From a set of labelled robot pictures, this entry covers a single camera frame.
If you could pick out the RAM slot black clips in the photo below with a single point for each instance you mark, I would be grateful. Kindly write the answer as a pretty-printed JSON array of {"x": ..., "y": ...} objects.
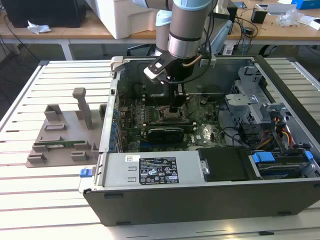
[{"x": 170, "y": 121}]

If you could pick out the black computer tower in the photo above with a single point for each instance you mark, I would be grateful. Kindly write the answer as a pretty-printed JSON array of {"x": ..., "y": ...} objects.
[{"x": 45, "y": 12}]

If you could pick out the green motherboard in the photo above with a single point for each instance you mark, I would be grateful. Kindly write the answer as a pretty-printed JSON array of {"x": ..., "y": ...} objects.
[{"x": 200, "y": 135}]

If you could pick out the green RAM stick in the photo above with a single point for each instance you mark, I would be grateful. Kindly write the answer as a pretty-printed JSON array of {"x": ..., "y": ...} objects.
[{"x": 67, "y": 143}]

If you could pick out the white flat box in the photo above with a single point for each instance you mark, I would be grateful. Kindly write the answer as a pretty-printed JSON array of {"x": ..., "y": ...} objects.
[{"x": 278, "y": 9}]

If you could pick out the CPU socket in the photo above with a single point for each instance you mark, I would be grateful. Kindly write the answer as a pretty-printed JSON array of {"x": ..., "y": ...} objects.
[{"x": 165, "y": 116}]

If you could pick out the pale blue teach pendant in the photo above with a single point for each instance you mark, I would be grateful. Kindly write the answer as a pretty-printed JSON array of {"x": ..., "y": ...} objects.
[{"x": 222, "y": 35}]

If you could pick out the blue booklet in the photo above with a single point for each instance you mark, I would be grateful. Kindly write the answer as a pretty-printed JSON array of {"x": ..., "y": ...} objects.
[{"x": 241, "y": 5}]

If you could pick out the hard disk in blue carrier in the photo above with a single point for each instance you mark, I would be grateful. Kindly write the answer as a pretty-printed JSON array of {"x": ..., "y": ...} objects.
[{"x": 262, "y": 158}]

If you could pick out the RAM slot white clips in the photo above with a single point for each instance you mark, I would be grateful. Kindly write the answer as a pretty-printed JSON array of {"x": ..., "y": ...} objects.
[{"x": 170, "y": 124}]

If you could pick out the silver power supply unit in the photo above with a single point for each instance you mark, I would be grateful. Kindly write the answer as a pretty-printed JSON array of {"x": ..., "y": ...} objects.
[{"x": 117, "y": 170}]

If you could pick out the silver drive cage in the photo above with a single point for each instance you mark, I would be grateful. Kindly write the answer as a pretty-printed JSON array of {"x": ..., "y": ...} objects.
[{"x": 250, "y": 110}]

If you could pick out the wooden desk white frame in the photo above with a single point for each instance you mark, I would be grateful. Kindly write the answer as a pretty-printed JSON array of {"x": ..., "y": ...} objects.
[
  {"x": 275, "y": 32},
  {"x": 75, "y": 33}
]

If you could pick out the crumpled white paper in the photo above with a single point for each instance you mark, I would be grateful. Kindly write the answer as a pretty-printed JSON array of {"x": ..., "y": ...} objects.
[{"x": 37, "y": 27}]

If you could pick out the black plastic shroud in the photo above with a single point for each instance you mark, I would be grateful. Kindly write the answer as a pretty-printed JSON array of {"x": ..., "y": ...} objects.
[{"x": 225, "y": 162}]

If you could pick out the small black device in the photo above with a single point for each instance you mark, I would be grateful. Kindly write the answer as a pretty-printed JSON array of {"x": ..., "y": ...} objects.
[{"x": 249, "y": 30}]

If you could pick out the black graphics card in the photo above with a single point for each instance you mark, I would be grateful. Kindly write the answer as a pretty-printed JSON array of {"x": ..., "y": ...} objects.
[{"x": 165, "y": 136}]

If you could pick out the blue box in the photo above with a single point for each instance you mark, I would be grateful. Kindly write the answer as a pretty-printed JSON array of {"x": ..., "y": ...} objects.
[{"x": 307, "y": 4}]

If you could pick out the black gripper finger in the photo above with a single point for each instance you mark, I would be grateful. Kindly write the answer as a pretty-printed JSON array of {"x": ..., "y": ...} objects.
[
  {"x": 172, "y": 100},
  {"x": 180, "y": 101}
]

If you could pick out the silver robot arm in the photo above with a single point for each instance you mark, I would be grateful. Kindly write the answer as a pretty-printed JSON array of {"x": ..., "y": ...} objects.
[{"x": 187, "y": 25}]

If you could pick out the white foam box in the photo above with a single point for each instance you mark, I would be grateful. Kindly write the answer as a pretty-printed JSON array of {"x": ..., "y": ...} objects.
[{"x": 107, "y": 15}]

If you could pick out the clear plastic bag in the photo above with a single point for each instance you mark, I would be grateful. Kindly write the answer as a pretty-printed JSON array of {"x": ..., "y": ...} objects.
[{"x": 290, "y": 17}]

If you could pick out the blue case latch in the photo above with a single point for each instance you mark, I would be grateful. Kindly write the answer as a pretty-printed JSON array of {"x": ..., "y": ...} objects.
[{"x": 85, "y": 173}]

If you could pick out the black silver PC case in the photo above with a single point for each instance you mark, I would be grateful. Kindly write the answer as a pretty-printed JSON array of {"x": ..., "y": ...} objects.
[{"x": 175, "y": 205}]

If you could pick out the small white box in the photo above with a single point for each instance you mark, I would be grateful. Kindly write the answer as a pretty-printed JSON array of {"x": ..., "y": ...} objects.
[{"x": 316, "y": 24}]

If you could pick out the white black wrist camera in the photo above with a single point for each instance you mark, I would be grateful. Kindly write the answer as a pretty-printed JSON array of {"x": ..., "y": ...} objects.
[{"x": 156, "y": 67}]

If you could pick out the white power adapter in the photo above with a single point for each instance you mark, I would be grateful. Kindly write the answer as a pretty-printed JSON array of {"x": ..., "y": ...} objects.
[{"x": 228, "y": 50}]

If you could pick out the grey parts rack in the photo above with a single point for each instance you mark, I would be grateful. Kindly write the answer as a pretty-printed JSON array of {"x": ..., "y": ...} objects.
[{"x": 67, "y": 125}]

